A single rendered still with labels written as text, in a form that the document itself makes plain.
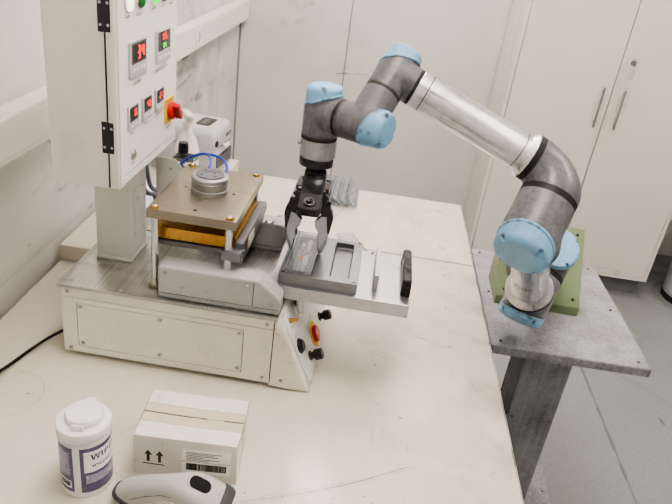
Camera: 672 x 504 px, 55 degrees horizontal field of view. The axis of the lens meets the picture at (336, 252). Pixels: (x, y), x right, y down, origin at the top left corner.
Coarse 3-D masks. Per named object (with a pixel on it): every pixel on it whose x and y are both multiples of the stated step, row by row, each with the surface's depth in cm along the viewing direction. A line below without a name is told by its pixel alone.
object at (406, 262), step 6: (408, 252) 147; (402, 258) 147; (408, 258) 144; (402, 264) 144; (408, 264) 142; (402, 270) 141; (408, 270) 139; (402, 276) 139; (408, 276) 137; (402, 282) 136; (408, 282) 136; (402, 288) 136; (408, 288) 136; (402, 294) 137; (408, 294) 137
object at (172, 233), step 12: (252, 204) 148; (168, 228) 132; (180, 228) 133; (192, 228) 133; (204, 228) 134; (216, 228) 135; (240, 228) 136; (168, 240) 134; (180, 240) 134; (192, 240) 133; (204, 240) 133; (216, 240) 133; (216, 252) 134
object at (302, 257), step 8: (304, 232) 151; (296, 240) 147; (304, 240) 147; (312, 240) 148; (296, 248) 143; (304, 248) 144; (312, 248) 144; (296, 256) 140; (304, 256) 140; (312, 256) 141; (288, 264) 136; (296, 264) 137; (304, 264) 137; (312, 264) 138
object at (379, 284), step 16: (368, 256) 152; (384, 256) 153; (368, 272) 145; (384, 272) 146; (400, 272) 147; (288, 288) 135; (304, 288) 135; (368, 288) 138; (384, 288) 139; (400, 288) 140; (336, 304) 136; (352, 304) 135; (368, 304) 135; (384, 304) 134; (400, 304) 134
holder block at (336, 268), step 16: (336, 240) 151; (288, 256) 141; (320, 256) 143; (336, 256) 148; (352, 256) 148; (288, 272) 135; (320, 272) 137; (336, 272) 141; (352, 272) 139; (320, 288) 135; (336, 288) 135; (352, 288) 135
